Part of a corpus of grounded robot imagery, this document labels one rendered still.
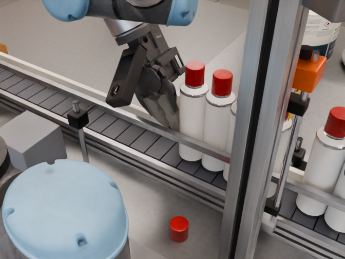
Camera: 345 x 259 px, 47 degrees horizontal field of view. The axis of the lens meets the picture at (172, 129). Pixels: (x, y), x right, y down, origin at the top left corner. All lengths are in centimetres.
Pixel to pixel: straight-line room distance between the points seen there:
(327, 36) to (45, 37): 87
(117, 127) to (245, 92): 48
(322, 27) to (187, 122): 51
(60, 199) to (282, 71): 25
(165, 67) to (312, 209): 36
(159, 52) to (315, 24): 47
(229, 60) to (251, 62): 70
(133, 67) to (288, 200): 36
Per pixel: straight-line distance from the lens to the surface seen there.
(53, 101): 98
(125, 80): 68
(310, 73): 47
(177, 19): 56
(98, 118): 90
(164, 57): 73
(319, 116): 95
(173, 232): 70
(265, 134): 45
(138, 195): 79
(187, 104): 69
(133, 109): 87
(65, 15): 61
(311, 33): 109
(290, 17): 38
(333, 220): 71
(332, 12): 35
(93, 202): 40
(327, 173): 65
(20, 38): 142
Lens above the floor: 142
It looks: 39 degrees down
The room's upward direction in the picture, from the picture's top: straight up
